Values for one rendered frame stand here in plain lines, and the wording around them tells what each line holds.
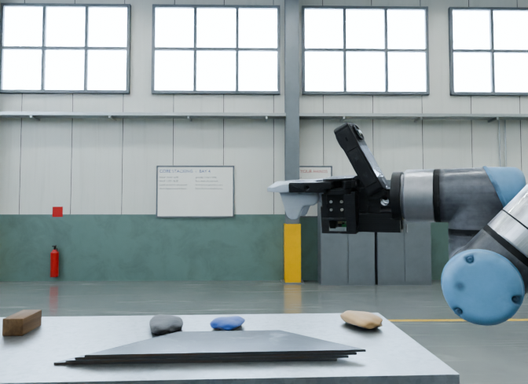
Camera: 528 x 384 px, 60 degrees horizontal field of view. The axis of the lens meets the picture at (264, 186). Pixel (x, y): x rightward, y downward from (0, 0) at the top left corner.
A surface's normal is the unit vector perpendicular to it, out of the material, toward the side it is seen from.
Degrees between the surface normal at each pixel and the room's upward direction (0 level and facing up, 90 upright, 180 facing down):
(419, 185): 70
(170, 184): 90
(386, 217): 98
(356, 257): 90
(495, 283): 90
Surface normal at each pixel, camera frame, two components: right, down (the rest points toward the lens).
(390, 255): 0.02, -0.05
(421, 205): -0.39, 0.28
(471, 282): -0.42, -0.04
